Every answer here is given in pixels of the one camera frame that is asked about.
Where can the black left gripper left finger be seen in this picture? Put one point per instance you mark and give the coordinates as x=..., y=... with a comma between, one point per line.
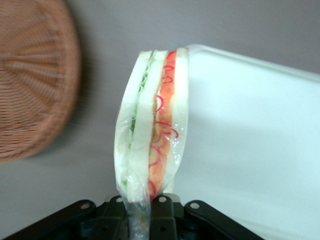
x=113, y=217

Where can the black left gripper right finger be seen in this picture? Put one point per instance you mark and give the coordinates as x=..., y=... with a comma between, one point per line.
x=162, y=217

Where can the triangle sandwich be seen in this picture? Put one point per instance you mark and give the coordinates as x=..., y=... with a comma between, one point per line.
x=147, y=120

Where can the white plastic tray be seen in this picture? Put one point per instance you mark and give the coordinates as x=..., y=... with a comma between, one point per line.
x=250, y=130

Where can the brown wicker basket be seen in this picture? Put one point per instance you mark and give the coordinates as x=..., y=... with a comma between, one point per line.
x=32, y=80

